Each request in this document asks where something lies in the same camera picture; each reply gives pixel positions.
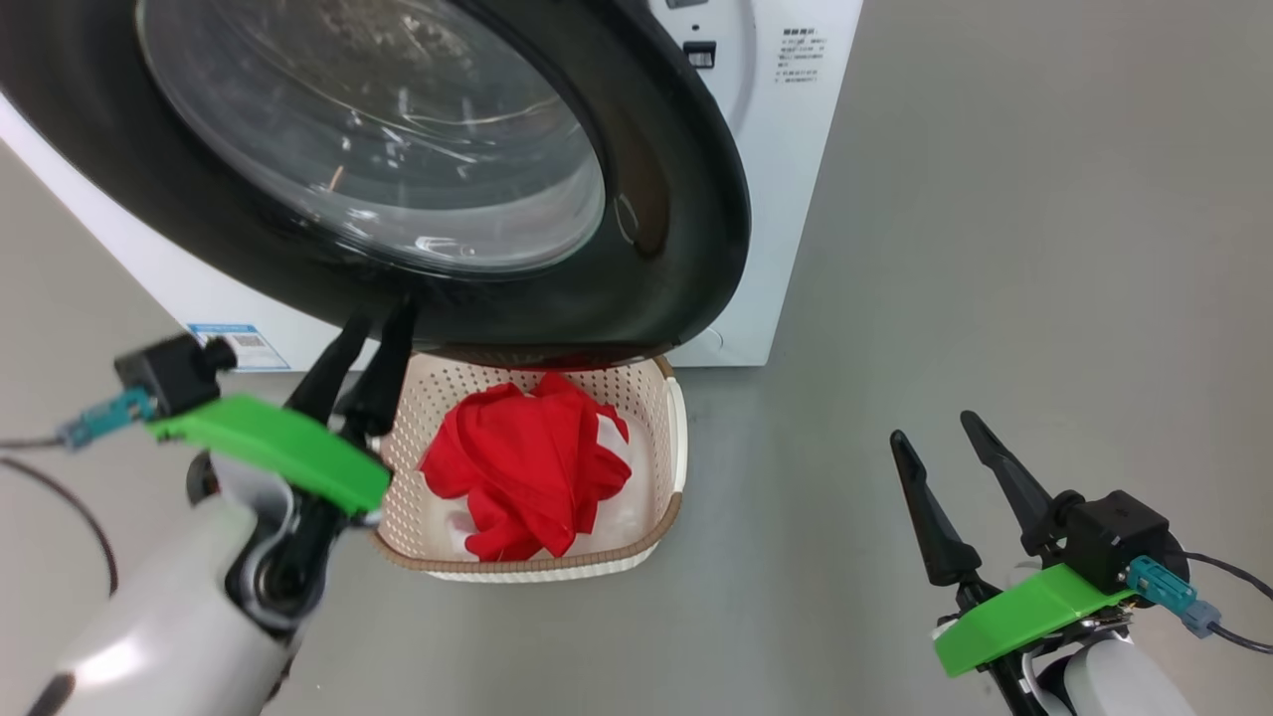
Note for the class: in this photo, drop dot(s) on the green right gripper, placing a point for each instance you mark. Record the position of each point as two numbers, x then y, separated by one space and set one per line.
1034 617

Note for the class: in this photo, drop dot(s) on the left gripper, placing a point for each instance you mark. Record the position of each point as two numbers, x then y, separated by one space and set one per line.
278 447

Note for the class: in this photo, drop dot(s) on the dark washing machine door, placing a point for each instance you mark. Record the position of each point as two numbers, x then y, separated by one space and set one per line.
676 199

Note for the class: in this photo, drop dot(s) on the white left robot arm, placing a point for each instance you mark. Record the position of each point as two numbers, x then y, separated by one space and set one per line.
169 617

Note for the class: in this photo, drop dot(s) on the cream laundry basket brown rim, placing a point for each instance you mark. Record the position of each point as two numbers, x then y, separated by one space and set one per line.
636 418

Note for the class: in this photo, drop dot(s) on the white washing machine body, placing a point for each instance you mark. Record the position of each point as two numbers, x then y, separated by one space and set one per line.
786 199

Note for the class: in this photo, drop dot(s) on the black door lock slot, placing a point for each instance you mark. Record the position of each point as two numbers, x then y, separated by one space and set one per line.
700 55

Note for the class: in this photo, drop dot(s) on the blue energy sticker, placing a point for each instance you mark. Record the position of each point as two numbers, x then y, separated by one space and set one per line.
239 346

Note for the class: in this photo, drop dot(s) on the round white filter cover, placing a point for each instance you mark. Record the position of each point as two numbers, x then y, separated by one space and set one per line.
710 338

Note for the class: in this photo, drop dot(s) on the printed text label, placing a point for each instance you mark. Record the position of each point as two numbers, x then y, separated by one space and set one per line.
801 57

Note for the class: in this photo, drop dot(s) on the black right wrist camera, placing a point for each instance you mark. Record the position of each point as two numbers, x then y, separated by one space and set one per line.
1119 537

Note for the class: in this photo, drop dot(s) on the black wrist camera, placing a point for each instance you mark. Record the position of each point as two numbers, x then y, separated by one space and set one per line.
1119 537
174 373

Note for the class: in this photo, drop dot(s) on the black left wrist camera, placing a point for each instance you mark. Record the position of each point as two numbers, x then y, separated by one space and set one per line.
174 373

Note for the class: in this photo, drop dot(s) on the teal right camera connector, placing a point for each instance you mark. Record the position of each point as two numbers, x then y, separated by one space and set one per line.
1164 587

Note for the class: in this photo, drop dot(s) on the teal camera connector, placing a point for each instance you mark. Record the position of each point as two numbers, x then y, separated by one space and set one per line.
109 416
1164 587

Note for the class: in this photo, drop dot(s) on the teal left camera connector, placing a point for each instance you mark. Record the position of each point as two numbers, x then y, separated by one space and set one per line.
109 416

